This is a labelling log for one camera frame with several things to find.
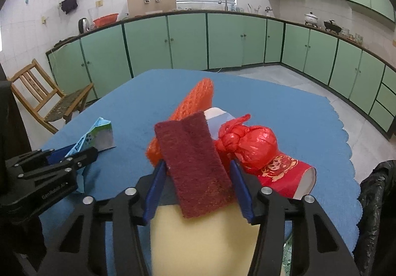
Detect light blue milk carton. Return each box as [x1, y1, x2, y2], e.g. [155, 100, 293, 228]
[65, 117, 115, 157]

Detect maroon yellow scouring sponge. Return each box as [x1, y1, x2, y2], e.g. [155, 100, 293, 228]
[150, 112, 258, 275]

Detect red paper cup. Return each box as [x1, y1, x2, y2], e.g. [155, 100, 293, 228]
[254, 152, 317, 199]

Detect red knotted plastic bag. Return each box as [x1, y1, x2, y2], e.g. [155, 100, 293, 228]
[214, 114, 278, 175]

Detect blue white paper cup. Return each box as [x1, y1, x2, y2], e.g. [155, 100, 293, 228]
[204, 108, 234, 140]

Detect orange foam net sleeve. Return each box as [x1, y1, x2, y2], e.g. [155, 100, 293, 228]
[146, 78, 214, 167]

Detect black trash bag bin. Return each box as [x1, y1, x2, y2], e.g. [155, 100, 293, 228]
[353, 160, 395, 275]

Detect green lower kitchen cabinets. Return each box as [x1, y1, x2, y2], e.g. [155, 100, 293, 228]
[46, 12, 395, 138]

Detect wooden chair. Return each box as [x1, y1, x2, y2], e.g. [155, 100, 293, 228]
[7, 59, 94, 135]

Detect blue table mat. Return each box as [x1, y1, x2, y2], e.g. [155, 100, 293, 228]
[44, 70, 362, 275]

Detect steel electric kettle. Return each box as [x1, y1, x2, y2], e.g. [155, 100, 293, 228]
[78, 18, 90, 34]

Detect red plastic basin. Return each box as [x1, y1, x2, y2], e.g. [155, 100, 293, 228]
[93, 13, 118, 28]

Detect dark hanging towel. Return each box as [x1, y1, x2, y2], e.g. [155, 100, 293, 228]
[60, 0, 78, 14]

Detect white cooking pot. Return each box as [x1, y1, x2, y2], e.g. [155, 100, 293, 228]
[304, 12, 318, 28]

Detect black wok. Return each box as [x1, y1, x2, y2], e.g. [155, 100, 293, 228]
[323, 20, 342, 35]

